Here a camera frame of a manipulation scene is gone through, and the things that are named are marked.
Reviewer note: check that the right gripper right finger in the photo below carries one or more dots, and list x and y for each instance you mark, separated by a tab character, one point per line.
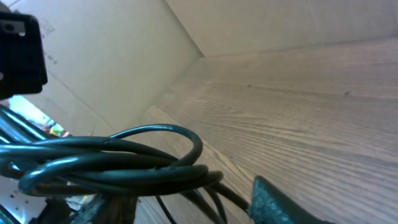
269	205

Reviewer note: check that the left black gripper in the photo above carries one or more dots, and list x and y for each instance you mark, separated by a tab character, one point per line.
22	57

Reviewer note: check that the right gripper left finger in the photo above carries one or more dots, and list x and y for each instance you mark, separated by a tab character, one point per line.
108	209

